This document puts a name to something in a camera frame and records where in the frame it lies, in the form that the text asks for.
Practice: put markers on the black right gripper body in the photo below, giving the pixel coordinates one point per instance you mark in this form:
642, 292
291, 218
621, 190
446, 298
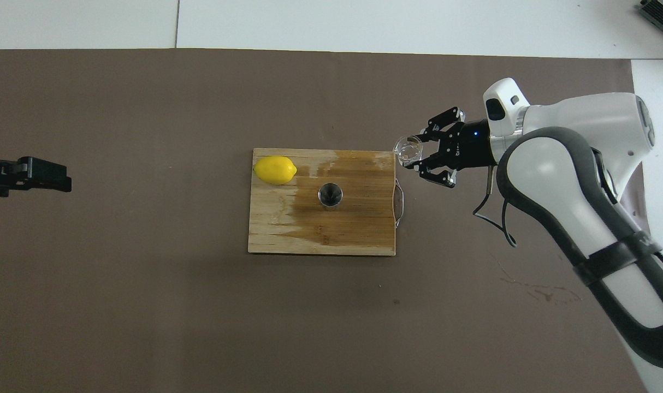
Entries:
473, 144

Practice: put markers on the small clear glass cup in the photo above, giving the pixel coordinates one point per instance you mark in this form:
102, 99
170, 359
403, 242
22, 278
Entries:
408, 150

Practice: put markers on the steel cocktail jigger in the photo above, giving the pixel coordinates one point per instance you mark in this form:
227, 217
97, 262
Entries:
330, 195

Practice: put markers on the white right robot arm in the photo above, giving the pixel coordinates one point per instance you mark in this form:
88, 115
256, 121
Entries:
572, 180

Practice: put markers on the wooden cutting board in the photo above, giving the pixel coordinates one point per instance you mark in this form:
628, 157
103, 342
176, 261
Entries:
359, 229

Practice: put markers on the brown paper table mat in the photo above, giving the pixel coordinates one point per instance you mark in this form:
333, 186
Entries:
146, 300

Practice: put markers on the yellow lemon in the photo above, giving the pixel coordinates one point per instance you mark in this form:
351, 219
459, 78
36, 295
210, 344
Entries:
275, 170

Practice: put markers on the grey ribbed device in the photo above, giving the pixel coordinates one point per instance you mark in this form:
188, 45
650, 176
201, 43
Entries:
662, 13

